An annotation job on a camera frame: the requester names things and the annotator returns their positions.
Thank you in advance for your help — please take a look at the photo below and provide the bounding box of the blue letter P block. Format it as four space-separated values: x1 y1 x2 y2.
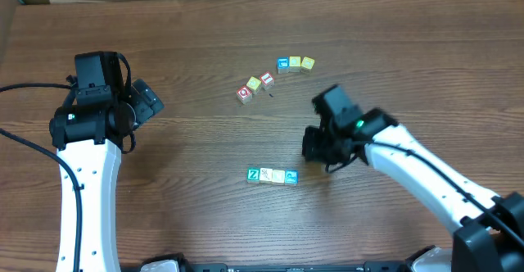
284 170 299 186

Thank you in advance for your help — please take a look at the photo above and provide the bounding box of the yellow block cluster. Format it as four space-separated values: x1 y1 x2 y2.
271 170 286 185
246 76 262 95

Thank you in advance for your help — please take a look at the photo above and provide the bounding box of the white picture block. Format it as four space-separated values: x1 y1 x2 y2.
260 168 273 184

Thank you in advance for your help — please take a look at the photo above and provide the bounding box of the green letter Z block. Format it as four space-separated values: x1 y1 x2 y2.
246 167 260 184

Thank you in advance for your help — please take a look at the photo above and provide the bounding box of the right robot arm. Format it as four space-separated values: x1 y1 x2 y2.
302 108 523 272

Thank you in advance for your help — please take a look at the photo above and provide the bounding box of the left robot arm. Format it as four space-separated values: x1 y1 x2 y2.
56 138 122 271

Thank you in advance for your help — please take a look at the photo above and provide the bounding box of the yellow block top right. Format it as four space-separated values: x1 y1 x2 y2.
300 57 315 74

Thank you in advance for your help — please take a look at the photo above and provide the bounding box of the red letter I block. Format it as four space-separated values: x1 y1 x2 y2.
259 71 275 90

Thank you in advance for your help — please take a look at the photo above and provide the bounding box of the yellow block top middle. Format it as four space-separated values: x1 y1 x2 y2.
289 56 301 73

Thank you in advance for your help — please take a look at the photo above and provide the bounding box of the blue letter block top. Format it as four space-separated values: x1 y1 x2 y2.
277 57 290 74

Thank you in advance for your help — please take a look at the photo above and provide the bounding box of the red letter Q block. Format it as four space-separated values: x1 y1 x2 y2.
236 85 253 104

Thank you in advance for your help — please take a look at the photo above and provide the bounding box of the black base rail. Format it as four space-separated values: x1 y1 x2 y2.
115 253 481 272

